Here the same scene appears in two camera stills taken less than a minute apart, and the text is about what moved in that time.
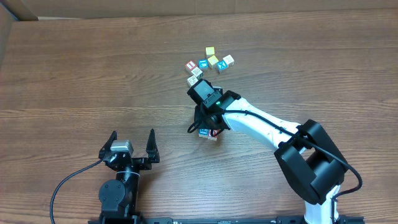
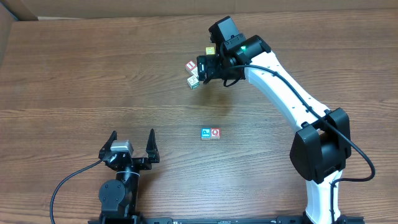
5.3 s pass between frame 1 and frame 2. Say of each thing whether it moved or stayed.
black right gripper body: moved
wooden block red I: stayed
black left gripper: stayed
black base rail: stayed
